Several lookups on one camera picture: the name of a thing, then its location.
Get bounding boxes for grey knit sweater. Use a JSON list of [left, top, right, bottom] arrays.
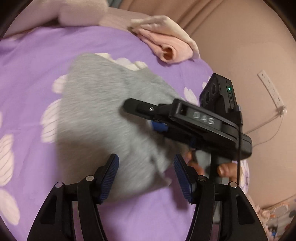
[[56, 54, 188, 201]]

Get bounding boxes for folded pink white clothes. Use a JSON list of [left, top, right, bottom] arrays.
[[130, 15, 200, 64]]

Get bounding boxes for person's right hand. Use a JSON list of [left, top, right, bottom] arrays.
[[184, 150, 243, 182]]

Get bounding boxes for patterned fabric on floor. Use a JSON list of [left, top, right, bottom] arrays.
[[247, 195, 295, 240]]

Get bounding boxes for pink pleated curtain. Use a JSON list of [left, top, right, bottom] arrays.
[[119, 0, 223, 32]]

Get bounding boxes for purple floral bed sheet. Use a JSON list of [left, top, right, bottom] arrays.
[[0, 25, 250, 241]]

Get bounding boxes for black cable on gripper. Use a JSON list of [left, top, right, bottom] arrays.
[[235, 105, 243, 183]]

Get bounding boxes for black camera box green light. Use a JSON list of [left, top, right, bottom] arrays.
[[199, 73, 242, 125]]

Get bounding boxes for white charging cable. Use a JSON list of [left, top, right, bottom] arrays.
[[244, 108, 286, 146]]

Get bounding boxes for white wall power strip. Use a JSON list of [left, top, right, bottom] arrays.
[[257, 70, 287, 116]]

